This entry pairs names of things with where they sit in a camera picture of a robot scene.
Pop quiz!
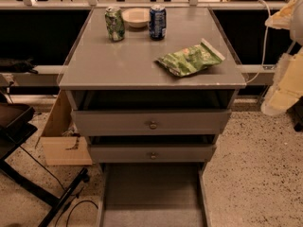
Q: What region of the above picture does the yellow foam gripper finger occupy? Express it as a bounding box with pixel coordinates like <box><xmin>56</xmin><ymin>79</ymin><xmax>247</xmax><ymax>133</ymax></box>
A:
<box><xmin>260</xmin><ymin>49</ymin><xmax>303</xmax><ymax>116</ymax></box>
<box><xmin>265</xmin><ymin>0</ymin><xmax>297</xmax><ymax>30</ymax></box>

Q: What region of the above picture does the green jalapeno chip bag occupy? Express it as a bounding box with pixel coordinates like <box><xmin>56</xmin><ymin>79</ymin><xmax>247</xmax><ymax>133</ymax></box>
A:
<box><xmin>156</xmin><ymin>39</ymin><xmax>225</xmax><ymax>78</ymax></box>

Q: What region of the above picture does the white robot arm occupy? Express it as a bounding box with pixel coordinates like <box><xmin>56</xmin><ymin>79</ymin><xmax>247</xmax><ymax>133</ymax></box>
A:
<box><xmin>261</xmin><ymin>0</ymin><xmax>303</xmax><ymax>115</ymax></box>

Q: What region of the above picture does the grey drawer cabinet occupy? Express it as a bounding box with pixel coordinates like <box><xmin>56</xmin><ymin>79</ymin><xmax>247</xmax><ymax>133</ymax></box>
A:
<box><xmin>58</xmin><ymin>7</ymin><xmax>247</xmax><ymax>227</ymax></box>

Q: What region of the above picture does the grey bottom drawer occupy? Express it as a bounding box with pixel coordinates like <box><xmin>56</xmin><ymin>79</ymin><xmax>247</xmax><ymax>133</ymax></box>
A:
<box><xmin>96</xmin><ymin>163</ymin><xmax>211</xmax><ymax>227</ymax></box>

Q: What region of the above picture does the grey drawer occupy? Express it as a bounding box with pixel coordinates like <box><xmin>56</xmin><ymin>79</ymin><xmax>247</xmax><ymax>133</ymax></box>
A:
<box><xmin>89</xmin><ymin>135</ymin><xmax>216</xmax><ymax>163</ymax></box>
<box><xmin>96</xmin><ymin>163</ymin><xmax>211</xmax><ymax>227</ymax></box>
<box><xmin>67</xmin><ymin>90</ymin><xmax>234</xmax><ymax>136</ymax></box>

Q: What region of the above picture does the grey top drawer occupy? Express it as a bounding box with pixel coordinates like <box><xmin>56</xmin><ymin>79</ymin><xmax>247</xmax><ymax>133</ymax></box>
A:
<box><xmin>67</xmin><ymin>90</ymin><xmax>234</xmax><ymax>136</ymax></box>

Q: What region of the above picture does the grey middle drawer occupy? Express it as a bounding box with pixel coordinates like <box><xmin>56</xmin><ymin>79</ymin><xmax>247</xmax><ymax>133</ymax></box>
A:
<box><xmin>89</xmin><ymin>135</ymin><xmax>216</xmax><ymax>163</ymax></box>

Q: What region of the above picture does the blue soda can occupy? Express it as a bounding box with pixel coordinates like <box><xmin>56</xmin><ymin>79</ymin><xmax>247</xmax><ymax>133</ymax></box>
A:
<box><xmin>149</xmin><ymin>5</ymin><xmax>167</xmax><ymax>41</ymax></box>

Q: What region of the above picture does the white ceramic bowl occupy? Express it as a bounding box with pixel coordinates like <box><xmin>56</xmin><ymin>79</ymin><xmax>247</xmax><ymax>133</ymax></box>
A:
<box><xmin>122</xmin><ymin>8</ymin><xmax>150</xmax><ymax>28</ymax></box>

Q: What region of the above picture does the green soda can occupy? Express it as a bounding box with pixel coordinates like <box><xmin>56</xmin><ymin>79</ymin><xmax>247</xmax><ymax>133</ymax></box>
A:
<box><xmin>105</xmin><ymin>7</ymin><xmax>125</xmax><ymax>42</ymax></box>

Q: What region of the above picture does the open cardboard box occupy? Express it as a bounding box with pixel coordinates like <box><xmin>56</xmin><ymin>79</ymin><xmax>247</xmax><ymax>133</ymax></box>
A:
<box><xmin>40</xmin><ymin>91</ymin><xmax>92</xmax><ymax>166</ymax></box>

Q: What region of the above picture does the black chair stand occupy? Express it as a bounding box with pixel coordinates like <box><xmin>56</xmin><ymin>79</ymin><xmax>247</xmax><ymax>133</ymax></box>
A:
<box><xmin>0</xmin><ymin>74</ymin><xmax>91</xmax><ymax>227</ymax></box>

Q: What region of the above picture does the white cable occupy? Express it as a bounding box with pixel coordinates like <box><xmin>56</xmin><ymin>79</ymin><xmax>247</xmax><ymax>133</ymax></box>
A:
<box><xmin>245</xmin><ymin>0</ymin><xmax>273</xmax><ymax>84</ymax></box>

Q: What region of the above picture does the black floor cable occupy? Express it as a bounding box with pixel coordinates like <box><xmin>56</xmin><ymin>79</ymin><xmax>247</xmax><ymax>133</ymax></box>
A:
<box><xmin>19</xmin><ymin>145</ymin><xmax>99</xmax><ymax>227</ymax></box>

